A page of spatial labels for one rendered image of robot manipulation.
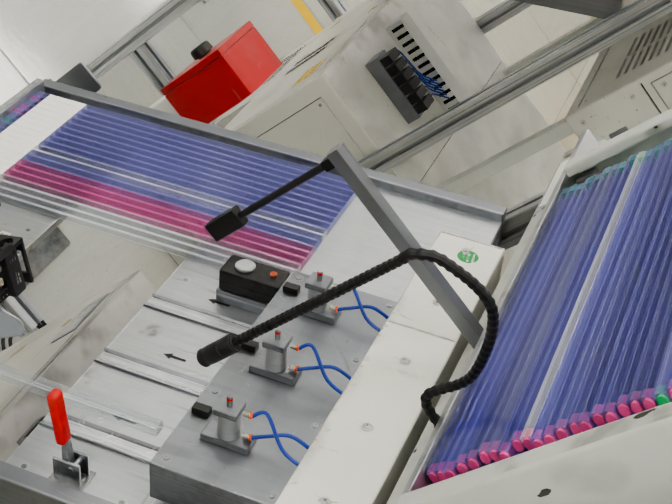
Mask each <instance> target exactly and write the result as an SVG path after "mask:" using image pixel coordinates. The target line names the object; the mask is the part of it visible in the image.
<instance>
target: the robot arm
mask: <svg viewBox="0 0 672 504"><path fill-rule="evenodd" d="M17 250H19V251H21V253H22V257H23V261H24V264H25V268H26V271H22V269H21V266H20V262H19V258H18V255H17ZM25 282H30V283H33V282H34V279H33V276H32V272H31V268H30V264H29V261H28V257H27V253H26V250H25V246H24V242H23V238H22V237H16V236H9V235H2V234H0V339H1V338H8V337H16V336H21V335H22V334H23V333H24V330H25V329H24V325H23V322H22V321H21V320H20V319H19V318H17V317H16V316H14V315H12V314H10V313H9V312H7V311H5V310H4V309H3V308H2V306H1V303H2V302H4V301H5V300H6V299H7V298H8V297H9V296H13V297H18V296H19V295H20V294H21V293H22V292H23V291H24V290H25V289H26V284H25Z"/></svg>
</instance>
